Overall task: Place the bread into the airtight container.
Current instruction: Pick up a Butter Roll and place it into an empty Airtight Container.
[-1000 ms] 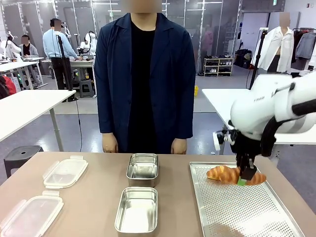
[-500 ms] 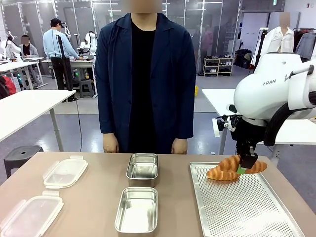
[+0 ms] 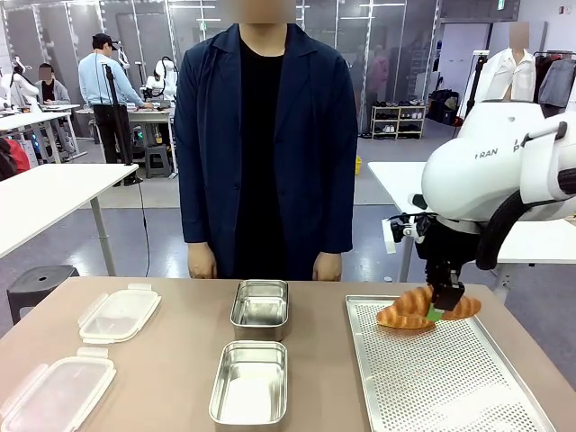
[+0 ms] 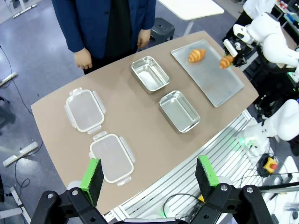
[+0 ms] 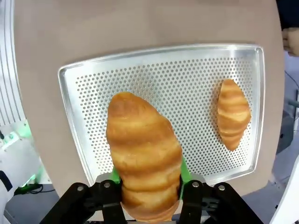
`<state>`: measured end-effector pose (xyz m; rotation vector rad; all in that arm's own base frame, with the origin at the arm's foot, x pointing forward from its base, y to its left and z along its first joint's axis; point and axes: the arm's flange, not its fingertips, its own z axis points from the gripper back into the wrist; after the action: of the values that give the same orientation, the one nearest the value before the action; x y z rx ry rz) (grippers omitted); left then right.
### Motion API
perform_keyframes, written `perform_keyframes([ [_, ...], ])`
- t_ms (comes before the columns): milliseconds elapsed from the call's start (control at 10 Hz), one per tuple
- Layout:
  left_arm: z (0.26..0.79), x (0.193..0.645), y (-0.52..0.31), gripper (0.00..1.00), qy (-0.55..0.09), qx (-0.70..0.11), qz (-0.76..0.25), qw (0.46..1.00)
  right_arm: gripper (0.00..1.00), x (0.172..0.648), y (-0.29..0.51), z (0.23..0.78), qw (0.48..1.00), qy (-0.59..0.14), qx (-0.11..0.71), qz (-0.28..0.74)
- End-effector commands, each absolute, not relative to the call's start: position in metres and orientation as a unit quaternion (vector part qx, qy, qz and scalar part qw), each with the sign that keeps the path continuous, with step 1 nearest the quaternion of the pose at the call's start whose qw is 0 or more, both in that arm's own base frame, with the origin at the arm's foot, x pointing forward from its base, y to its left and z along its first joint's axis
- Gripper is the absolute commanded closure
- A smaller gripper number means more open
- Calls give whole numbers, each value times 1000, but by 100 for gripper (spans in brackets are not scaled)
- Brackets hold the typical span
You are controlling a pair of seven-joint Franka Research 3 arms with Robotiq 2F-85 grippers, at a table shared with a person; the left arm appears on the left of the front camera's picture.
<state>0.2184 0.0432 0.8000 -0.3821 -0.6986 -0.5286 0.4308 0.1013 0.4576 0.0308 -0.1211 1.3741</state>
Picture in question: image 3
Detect mannequin with white shirt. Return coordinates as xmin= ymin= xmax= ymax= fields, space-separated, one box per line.
xmin=484 ymin=21 xmax=537 ymax=105

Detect seated person in grey top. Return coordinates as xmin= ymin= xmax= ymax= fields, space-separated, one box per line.
xmin=32 ymin=63 xmax=72 ymax=107

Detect white table with grey leg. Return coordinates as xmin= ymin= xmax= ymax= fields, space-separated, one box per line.
xmin=0 ymin=162 xmax=140 ymax=276

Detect wooden shoe rack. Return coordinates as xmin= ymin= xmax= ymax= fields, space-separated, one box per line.
xmin=370 ymin=103 xmax=428 ymax=141

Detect person in navy jacket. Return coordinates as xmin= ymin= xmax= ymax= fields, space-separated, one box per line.
xmin=173 ymin=8 xmax=359 ymax=283

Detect stainless steel rectangular container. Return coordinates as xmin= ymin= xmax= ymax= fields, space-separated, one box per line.
xmin=208 ymin=340 xmax=289 ymax=428
xmin=229 ymin=279 xmax=290 ymax=342

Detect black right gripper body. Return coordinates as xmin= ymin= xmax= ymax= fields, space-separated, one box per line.
xmin=417 ymin=218 xmax=477 ymax=288

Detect perforated metal baking tray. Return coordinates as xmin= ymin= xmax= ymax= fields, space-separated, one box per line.
xmin=345 ymin=294 xmax=557 ymax=432

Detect black suitcase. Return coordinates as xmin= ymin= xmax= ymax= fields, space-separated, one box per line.
xmin=426 ymin=88 xmax=461 ymax=125

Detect red bag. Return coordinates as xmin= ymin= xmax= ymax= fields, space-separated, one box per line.
xmin=0 ymin=137 xmax=32 ymax=182

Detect white table behind robot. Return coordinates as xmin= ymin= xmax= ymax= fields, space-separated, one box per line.
xmin=367 ymin=160 xmax=576 ymax=296

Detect black plastic stool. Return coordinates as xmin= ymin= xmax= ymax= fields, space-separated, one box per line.
xmin=5 ymin=265 xmax=81 ymax=326

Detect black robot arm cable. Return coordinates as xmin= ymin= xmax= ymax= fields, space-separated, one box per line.
xmin=475 ymin=188 xmax=535 ymax=271

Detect golden croissant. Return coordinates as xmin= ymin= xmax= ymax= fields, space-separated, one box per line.
xmin=394 ymin=285 xmax=482 ymax=321
xmin=376 ymin=309 xmax=437 ymax=333

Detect person's right forearm navy sleeve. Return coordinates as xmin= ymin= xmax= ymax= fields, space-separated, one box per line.
xmin=178 ymin=179 xmax=218 ymax=248

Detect person in pink top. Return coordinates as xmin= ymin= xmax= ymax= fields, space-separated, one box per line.
xmin=371 ymin=43 xmax=391 ymax=107

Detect clear plastic clip lid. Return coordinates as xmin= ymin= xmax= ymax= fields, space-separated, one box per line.
xmin=0 ymin=347 xmax=118 ymax=432
xmin=77 ymin=283 xmax=162 ymax=346

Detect white background desk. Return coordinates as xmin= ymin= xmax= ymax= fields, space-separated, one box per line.
xmin=0 ymin=102 xmax=89 ymax=164

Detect man in light blue shirt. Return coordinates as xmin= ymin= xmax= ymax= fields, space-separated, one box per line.
xmin=77 ymin=32 xmax=155 ymax=188

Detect clothes on rack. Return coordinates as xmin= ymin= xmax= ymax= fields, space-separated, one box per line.
xmin=534 ymin=49 xmax=576 ymax=110

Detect person's right hand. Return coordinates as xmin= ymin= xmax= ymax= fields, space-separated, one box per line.
xmin=187 ymin=245 xmax=220 ymax=281

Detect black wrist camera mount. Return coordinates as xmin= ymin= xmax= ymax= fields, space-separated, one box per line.
xmin=382 ymin=214 xmax=433 ymax=256

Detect person's left forearm navy sleeve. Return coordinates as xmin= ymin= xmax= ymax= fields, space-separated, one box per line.
xmin=318 ymin=179 xmax=355 ymax=256

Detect grey step stool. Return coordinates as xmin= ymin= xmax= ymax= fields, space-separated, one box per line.
xmin=144 ymin=146 xmax=175 ymax=180

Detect person's left hand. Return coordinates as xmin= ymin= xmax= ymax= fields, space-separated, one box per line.
xmin=312 ymin=251 xmax=345 ymax=284

